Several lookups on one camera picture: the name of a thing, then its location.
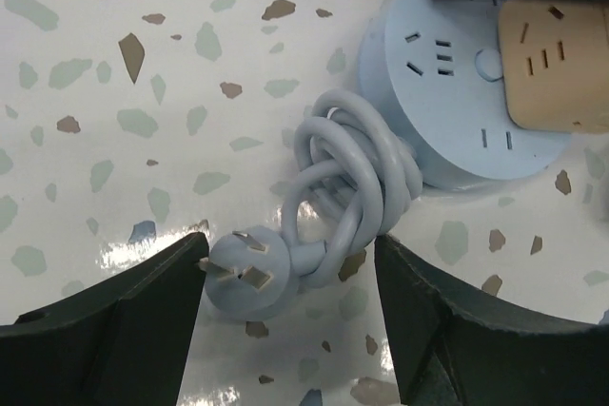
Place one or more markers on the light blue coiled cord plug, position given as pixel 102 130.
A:
pixel 356 179

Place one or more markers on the light blue round power socket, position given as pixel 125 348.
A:
pixel 432 68

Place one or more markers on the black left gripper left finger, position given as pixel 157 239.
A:
pixel 123 341

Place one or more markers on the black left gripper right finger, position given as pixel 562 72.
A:
pixel 494 352

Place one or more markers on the beige cube socket adapter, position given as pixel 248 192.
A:
pixel 555 65

